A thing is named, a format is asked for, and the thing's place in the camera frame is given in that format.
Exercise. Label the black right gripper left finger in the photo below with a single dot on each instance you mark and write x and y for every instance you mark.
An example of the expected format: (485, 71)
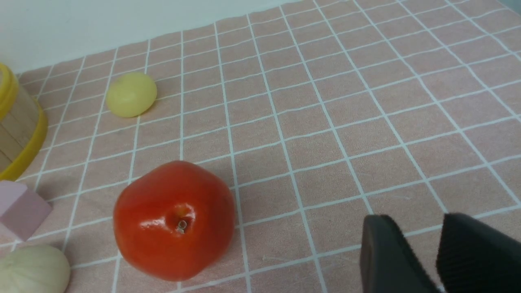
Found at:
(387, 261)

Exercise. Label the yellow bun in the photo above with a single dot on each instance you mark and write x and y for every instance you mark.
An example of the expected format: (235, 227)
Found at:
(131, 95)

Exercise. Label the pink checkered tablecloth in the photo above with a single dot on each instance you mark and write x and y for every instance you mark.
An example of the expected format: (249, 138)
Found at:
(315, 114)

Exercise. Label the red tomato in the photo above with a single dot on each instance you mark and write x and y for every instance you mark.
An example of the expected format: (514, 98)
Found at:
(174, 221)

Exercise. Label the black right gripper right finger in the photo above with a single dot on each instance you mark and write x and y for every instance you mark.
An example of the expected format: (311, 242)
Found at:
(473, 257)

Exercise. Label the bamboo steamer tray yellow rim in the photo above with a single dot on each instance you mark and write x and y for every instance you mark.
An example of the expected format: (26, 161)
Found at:
(23, 126)

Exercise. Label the pink foam block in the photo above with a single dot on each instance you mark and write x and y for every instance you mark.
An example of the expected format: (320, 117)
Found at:
(22, 210)

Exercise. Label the white bun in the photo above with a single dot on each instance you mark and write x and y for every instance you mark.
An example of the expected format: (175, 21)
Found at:
(35, 269)

